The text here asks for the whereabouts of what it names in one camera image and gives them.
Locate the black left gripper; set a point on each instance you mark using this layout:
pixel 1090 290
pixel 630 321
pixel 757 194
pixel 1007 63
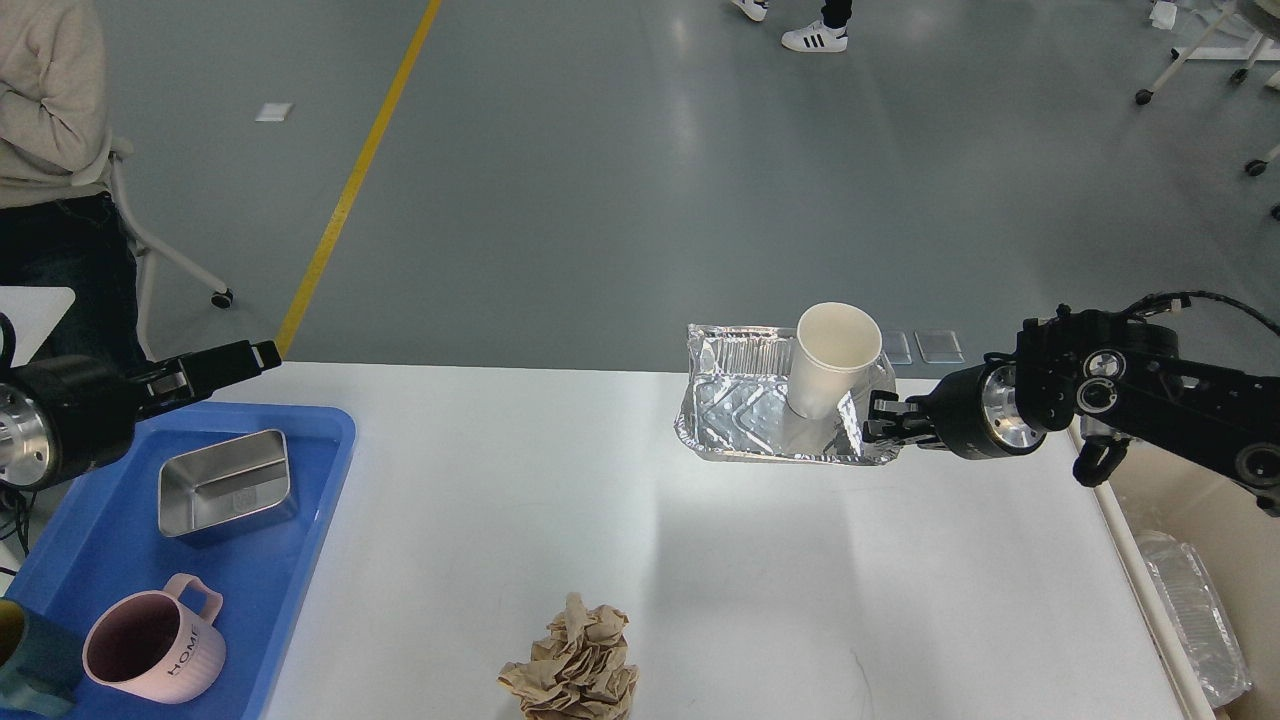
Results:
pixel 66 416

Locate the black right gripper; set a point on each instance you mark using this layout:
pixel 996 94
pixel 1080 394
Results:
pixel 972 413

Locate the white paper cup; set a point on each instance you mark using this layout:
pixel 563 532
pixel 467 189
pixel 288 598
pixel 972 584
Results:
pixel 836 346

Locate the steel rectangular container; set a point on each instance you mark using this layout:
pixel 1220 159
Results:
pixel 226 490

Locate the aluminium foil tray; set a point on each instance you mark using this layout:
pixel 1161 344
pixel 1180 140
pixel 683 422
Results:
pixel 735 404

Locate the pink ribbed mug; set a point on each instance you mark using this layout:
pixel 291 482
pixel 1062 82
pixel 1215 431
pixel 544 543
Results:
pixel 159 645

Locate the brown paper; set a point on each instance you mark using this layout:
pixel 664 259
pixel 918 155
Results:
pixel 579 670

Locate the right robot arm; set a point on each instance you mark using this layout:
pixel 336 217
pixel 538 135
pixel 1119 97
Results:
pixel 1121 376

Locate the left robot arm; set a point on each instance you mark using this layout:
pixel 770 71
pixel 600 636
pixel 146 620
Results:
pixel 5 345

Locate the left clear floor plate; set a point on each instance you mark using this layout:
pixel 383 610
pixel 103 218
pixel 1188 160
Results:
pixel 896 348

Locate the clear floor plate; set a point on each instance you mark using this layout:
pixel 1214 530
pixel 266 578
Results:
pixel 939 347
pixel 896 348

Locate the right clear floor plate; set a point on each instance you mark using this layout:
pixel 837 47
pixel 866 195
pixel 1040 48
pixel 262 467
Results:
pixel 939 347

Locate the white office chair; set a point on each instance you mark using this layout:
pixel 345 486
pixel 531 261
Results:
pixel 147 249

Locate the white side table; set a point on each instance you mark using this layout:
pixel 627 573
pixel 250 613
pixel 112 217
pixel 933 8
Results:
pixel 34 312

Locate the blue plastic tray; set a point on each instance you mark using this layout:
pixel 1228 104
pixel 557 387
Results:
pixel 103 543

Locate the dark seated person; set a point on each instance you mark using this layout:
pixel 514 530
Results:
pixel 60 224

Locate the foil tray in bin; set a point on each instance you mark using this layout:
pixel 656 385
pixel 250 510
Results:
pixel 1199 616

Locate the beige plastic bin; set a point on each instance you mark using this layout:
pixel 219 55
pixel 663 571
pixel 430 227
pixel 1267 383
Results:
pixel 1155 490

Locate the walking person black trousers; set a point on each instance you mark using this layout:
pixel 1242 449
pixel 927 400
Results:
pixel 827 34

